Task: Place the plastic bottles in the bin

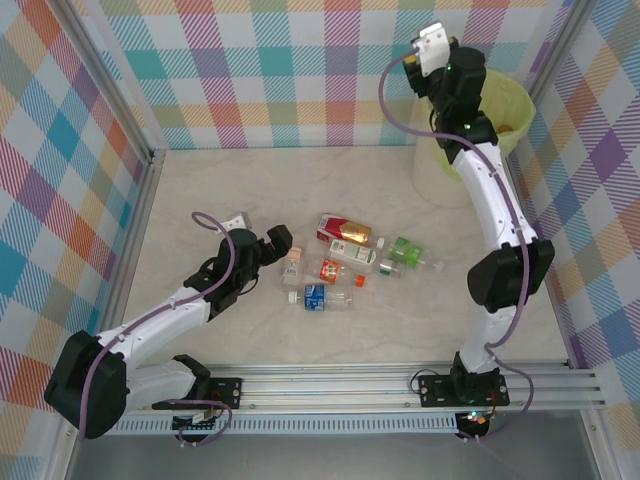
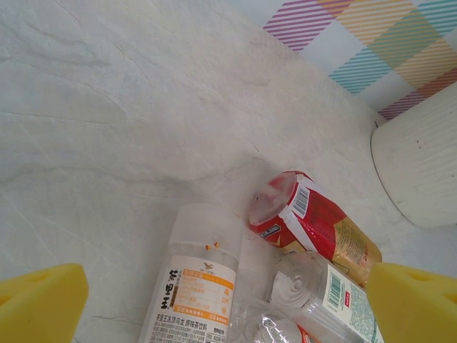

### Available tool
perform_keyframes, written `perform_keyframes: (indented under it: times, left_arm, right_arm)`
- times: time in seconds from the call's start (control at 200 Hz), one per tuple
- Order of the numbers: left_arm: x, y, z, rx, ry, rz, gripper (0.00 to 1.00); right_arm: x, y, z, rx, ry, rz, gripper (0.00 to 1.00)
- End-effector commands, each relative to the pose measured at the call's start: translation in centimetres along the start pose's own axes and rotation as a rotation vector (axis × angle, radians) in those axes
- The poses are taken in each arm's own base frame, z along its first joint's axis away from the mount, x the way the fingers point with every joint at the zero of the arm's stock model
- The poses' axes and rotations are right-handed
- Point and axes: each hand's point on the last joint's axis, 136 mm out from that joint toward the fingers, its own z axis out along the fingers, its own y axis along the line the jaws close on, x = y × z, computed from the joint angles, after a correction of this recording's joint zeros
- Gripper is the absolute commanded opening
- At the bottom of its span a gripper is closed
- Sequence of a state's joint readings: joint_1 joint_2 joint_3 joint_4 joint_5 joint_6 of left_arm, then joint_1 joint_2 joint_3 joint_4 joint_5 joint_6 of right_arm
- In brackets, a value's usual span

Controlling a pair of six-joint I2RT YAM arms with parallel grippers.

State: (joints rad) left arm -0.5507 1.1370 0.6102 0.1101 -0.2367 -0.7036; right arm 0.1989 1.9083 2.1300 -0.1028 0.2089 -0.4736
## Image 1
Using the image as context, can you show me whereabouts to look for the peach label clear bottle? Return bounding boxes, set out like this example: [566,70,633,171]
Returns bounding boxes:
[280,245,304,288]

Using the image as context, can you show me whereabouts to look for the blue label white cap bottle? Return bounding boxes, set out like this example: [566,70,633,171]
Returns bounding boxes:
[287,282,355,313]

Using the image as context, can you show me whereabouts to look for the orange cap small bottle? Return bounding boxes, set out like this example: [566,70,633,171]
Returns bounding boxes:
[304,257,367,289]

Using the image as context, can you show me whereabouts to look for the red juice carton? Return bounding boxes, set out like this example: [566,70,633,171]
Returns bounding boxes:
[315,213,374,247]

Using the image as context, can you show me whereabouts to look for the clear bottle green white label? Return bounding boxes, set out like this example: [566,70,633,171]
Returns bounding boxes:
[367,257,405,279]

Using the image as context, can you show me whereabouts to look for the bright green label bottle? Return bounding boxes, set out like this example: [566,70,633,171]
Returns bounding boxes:
[388,235,446,274]

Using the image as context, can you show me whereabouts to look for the yellow-green lined trash bin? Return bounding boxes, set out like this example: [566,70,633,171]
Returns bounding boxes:
[428,67,538,182]

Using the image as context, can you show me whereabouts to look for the left small circuit board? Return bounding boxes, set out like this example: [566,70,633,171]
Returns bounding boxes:
[172,412,221,432]

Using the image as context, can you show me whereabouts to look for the small circuit board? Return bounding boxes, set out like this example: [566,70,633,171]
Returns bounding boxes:
[172,412,221,432]
[457,409,494,431]

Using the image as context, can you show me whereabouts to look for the grey metal sheet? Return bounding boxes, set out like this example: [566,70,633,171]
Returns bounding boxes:
[64,432,601,480]

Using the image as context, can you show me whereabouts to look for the right small circuit board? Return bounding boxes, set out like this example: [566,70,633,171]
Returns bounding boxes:
[457,409,494,431]

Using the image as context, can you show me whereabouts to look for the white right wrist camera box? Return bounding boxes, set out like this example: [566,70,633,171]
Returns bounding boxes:
[416,21,452,79]

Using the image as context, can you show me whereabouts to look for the aluminium frame post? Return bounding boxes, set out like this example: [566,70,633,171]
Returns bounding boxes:
[519,0,599,109]
[59,0,169,169]

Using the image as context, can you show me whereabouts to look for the aluminium side rail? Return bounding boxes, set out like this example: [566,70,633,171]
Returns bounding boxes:
[97,149,169,334]

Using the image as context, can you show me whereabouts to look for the aluminium mounting rail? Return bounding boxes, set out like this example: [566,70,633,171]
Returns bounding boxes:
[54,362,606,414]

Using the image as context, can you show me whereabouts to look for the slotted grey cable duct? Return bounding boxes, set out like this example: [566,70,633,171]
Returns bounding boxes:
[79,417,461,435]

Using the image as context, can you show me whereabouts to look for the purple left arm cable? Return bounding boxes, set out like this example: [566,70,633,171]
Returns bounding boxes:
[77,212,239,449]

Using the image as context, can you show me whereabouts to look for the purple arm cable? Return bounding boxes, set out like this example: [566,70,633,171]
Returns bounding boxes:
[77,212,239,449]
[379,47,535,444]

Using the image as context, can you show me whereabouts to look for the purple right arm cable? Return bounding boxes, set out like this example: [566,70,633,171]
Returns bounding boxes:
[379,47,535,444]

